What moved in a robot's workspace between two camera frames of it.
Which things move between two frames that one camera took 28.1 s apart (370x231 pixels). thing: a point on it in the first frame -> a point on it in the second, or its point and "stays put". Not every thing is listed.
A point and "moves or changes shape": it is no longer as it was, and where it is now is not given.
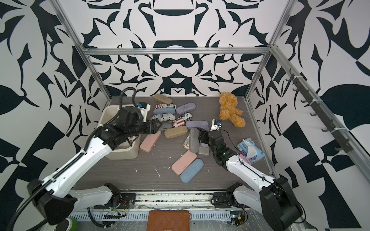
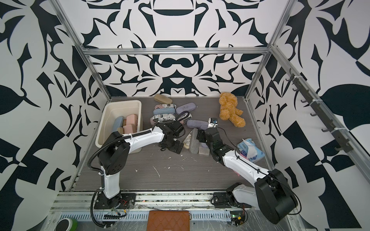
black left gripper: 151,125 -> 175,148
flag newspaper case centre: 182,119 stays put
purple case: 186,108 stays put
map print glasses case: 186,143 stays put
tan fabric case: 163,98 stays put
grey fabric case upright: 194,140 stays put
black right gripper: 204,134 stays put
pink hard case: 150,141 moves or changes shape
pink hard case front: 180,164 moves or changes shape
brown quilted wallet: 168,220 stays put
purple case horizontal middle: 199,124 stays put
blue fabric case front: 191,170 moves or changes shape
